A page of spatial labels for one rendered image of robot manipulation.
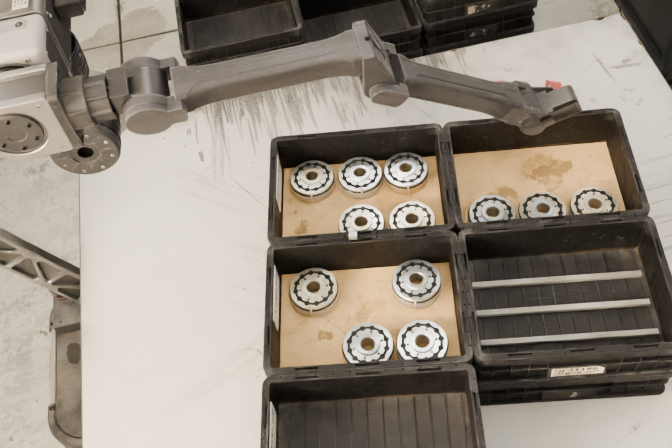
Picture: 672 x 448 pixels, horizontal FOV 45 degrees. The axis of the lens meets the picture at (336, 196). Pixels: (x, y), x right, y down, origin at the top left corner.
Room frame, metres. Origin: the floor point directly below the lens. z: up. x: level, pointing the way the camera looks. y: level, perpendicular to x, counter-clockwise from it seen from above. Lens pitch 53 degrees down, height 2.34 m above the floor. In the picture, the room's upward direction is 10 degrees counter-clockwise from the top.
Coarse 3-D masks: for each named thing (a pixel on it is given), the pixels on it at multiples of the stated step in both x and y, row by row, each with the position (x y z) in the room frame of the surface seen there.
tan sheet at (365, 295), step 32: (288, 288) 0.93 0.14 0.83; (352, 288) 0.90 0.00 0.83; (384, 288) 0.88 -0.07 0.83; (448, 288) 0.86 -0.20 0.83; (288, 320) 0.85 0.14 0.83; (320, 320) 0.83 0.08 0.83; (352, 320) 0.82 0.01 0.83; (384, 320) 0.81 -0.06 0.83; (448, 320) 0.78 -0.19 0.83; (288, 352) 0.77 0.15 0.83; (320, 352) 0.76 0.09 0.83; (448, 352) 0.71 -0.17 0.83
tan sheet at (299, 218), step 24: (288, 168) 1.26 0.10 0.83; (336, 168) 1.23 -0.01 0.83; (432, 168) 1.18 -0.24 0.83; (288, 192) 1.19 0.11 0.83; (336, 192) 1.16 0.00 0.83; (384, 192) 1.14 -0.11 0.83; (432, 192) 1.11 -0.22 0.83; (288, 216) 1.12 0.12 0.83; (312, 216) 1.10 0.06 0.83; (336, 216) 1.09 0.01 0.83; (384, 216) 1.07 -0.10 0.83
